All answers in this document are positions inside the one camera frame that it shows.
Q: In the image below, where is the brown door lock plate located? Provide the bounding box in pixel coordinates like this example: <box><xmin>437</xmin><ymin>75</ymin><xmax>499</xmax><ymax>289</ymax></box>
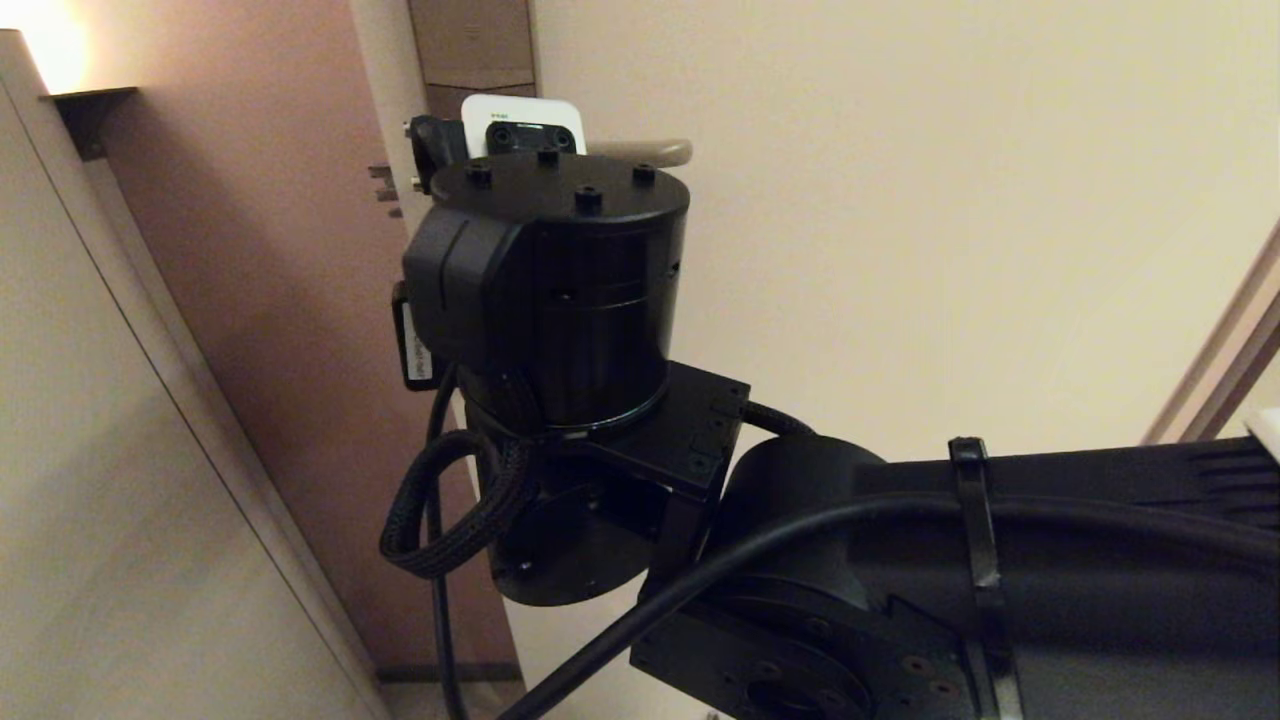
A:
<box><xmin>407</xmin><ymin>0</ymin><xmax>542</xmax><ymax>121</ymax></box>

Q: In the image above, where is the thick black braided cable sleeve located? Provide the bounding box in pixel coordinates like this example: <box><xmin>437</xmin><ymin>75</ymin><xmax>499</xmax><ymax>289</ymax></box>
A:
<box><xmin>379</xmin><ymin>375</ymin><xmax>546</xmax><ymax>581</ymax></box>

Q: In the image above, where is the black wall lamp bracket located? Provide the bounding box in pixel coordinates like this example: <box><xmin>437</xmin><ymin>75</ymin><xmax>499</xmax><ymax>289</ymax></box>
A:
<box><xmin>45</xmin><ymin>88</ymin><xmax>139</xmax><ymax>163</ymax></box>

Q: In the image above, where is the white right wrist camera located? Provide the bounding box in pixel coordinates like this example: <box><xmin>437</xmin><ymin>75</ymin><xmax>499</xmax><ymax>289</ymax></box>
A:
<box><xmin>460</xmin><ymin>94</ymin><xmax>587</xmax><ymax>161</ymax></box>

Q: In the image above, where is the white door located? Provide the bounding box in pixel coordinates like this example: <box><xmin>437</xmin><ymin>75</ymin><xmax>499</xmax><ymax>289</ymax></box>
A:
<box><xmin>348</xmin><ymin>0</ymin><xmax>1280</xmax><ymax>720</ymax></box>

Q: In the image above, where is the brown metal door handle lever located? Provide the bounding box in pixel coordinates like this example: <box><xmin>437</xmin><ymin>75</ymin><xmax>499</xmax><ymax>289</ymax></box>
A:
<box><xmin>585</xmin><ymin>138</ymin><xmax>694</xmax><ymax>169</ymax></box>

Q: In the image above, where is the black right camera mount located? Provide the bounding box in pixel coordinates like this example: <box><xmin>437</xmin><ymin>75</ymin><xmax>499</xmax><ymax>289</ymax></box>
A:
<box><xmin>405</xmin><ymin>115</ymin><xmax>579</xmax><ymax>196</ymax></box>

